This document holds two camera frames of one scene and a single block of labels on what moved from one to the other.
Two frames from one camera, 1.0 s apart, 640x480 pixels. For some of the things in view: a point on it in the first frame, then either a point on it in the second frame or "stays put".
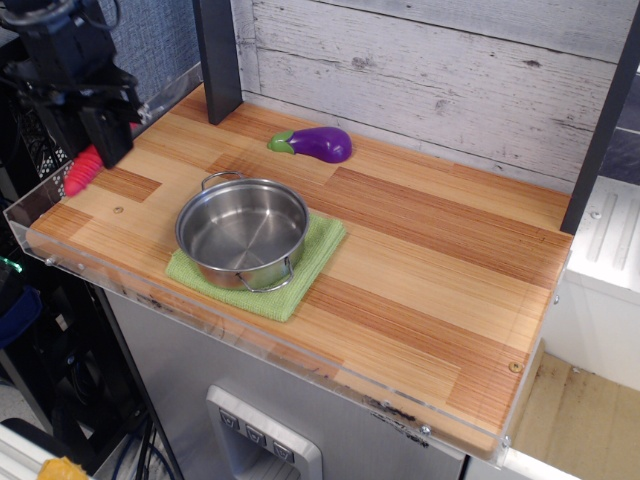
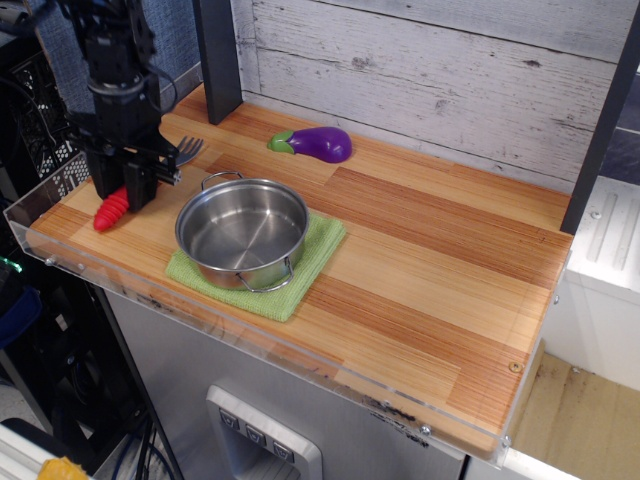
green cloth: (279, 299) stays put
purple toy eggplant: (324, 144) stays put
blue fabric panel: (157, 43) stays put
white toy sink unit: (596, 327) stays put
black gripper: (71, 67) → (126, 125)
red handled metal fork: (85, 167) → (118, 203)
